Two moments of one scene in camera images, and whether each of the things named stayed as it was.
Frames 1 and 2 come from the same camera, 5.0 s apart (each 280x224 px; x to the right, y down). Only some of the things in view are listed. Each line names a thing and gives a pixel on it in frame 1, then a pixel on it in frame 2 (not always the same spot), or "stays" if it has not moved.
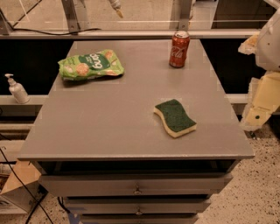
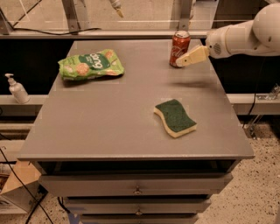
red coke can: x=180 y=40 stays
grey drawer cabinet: x=102 y=147 stays
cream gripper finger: x=263 y=100 -> x=220 y=43
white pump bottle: x=17 y=90 stays
